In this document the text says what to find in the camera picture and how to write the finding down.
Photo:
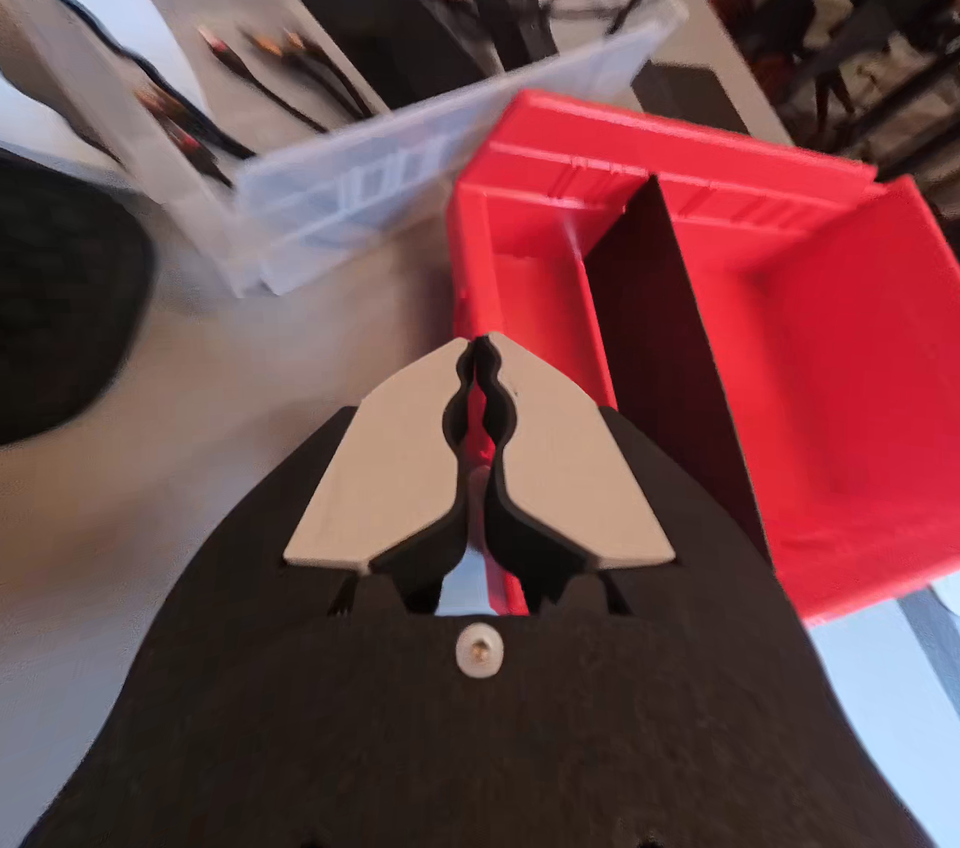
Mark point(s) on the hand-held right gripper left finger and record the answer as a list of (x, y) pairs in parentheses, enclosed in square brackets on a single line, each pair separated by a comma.
[(382, 480)]

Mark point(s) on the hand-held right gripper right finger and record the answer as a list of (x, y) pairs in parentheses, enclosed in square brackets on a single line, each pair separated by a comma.
[(577, 488)]

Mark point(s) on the red plastic bin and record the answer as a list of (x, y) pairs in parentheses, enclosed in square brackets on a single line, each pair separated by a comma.
[(825, 375)]

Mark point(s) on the clear plastic box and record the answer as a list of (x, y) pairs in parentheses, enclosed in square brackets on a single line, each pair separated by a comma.
[(360, 187)]

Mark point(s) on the black chair armrest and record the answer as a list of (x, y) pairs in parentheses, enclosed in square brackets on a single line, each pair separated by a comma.
[(60, 293)]

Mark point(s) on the black office chair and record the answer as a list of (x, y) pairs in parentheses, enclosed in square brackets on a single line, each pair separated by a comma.
[(787, 15)]

